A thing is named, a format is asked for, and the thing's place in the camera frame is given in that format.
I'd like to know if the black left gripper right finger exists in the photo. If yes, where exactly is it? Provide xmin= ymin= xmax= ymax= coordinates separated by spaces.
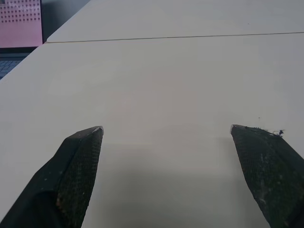
xmin=229 ymin=124 xmax=304 ymax=228

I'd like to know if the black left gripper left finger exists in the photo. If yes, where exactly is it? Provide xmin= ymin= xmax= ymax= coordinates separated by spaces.
xmin=0 ymin=125 xmax=105 ymax=228

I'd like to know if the pink perforated panel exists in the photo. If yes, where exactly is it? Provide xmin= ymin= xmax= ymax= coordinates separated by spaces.
xmin=0 ymin=0 xmax=42 ymax=48

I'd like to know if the dark post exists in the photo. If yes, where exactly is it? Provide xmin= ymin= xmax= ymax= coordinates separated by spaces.
xmin=40 ymin=0 xmax=45 ymax=45

